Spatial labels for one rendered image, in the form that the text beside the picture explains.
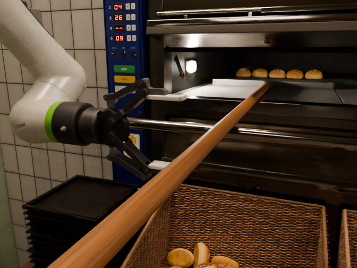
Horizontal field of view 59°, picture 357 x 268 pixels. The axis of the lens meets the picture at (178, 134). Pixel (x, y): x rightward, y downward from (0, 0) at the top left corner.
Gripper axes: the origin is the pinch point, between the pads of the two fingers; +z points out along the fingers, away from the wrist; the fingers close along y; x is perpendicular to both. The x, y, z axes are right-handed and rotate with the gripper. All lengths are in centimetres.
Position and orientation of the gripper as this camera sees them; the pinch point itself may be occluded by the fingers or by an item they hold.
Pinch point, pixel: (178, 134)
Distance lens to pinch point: 59.9
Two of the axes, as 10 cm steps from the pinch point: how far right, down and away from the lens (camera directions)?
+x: -3.7, 2.4, -9.0
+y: 0.0, 9.7, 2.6
